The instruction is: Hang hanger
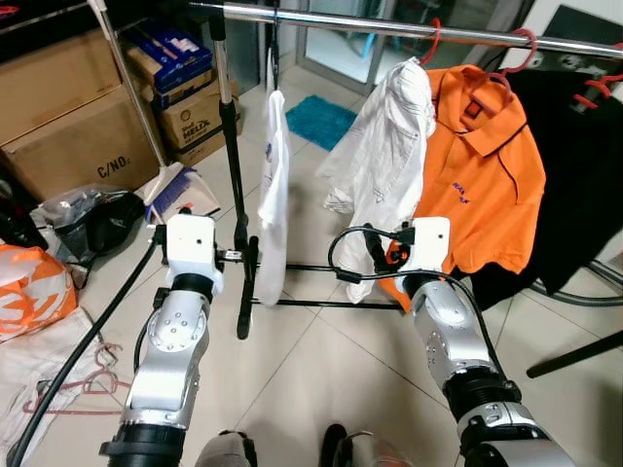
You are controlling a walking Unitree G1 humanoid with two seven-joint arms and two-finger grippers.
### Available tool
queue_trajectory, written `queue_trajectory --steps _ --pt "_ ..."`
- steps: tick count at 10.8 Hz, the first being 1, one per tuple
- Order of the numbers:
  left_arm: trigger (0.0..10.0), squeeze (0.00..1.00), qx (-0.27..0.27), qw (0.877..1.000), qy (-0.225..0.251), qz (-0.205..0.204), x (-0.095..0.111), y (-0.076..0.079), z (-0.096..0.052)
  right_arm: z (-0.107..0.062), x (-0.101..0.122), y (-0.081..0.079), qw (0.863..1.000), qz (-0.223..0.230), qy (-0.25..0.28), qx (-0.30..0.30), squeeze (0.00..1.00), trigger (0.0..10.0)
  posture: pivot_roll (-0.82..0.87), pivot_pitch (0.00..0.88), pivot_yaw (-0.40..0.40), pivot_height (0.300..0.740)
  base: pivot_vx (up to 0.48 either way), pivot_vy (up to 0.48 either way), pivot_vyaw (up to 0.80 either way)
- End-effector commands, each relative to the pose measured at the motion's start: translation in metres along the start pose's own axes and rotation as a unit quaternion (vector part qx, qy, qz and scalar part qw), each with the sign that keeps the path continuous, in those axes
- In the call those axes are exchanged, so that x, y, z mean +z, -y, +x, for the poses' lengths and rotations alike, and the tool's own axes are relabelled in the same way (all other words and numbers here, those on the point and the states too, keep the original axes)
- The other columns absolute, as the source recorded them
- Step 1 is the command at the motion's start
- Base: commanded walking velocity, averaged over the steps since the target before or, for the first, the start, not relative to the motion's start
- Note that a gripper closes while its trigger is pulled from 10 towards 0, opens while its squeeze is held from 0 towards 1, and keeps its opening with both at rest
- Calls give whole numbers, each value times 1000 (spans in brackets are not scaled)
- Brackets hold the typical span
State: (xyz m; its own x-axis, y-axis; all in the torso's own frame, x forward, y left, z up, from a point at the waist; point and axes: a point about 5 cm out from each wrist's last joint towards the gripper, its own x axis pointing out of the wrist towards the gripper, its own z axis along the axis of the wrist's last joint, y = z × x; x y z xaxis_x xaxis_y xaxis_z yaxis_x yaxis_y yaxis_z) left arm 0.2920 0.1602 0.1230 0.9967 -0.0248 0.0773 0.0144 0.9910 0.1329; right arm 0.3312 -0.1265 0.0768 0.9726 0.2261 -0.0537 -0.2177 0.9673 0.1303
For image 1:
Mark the blue carton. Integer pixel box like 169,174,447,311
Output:
127,24,213,98

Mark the plain cardboard box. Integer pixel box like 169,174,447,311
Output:
0,29,123,147

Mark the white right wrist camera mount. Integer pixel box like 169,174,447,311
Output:
397,216,452,278

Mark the Helix cardboard box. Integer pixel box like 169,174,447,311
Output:
156,78,244,155

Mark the white T-shirt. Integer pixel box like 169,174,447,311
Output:
255,54,291,307

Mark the grey vacuum hose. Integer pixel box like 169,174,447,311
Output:
531,277,623,307

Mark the orange polo shirt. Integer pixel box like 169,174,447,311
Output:
380,63,546,312

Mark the steel and black clothes rack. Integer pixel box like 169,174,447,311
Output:
185,0,623,341

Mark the black plastic bag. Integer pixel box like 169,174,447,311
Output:
34,185,147,264

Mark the robot left leg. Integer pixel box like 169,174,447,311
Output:
195,431,259,467

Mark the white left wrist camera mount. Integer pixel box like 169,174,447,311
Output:
164,214,217,293

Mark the black clothes hanger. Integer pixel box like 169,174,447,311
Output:
265,5,285,96

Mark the black shirt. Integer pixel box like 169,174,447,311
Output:
467,68,623,312

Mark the orange plastic bag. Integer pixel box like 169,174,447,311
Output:
0,243,79,341

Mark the black metal bar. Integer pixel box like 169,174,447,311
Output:
526,331,623,378

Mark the white cloth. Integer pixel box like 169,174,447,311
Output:
0,311,128,458

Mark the pink wire hanger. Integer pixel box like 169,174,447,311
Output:
24,341,132,414

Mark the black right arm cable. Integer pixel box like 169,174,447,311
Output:
328,224,507,380

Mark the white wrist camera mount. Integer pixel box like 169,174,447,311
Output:
164,214,217,293
397,216,452,278

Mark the teal floor mat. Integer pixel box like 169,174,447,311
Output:
285,94,359,152

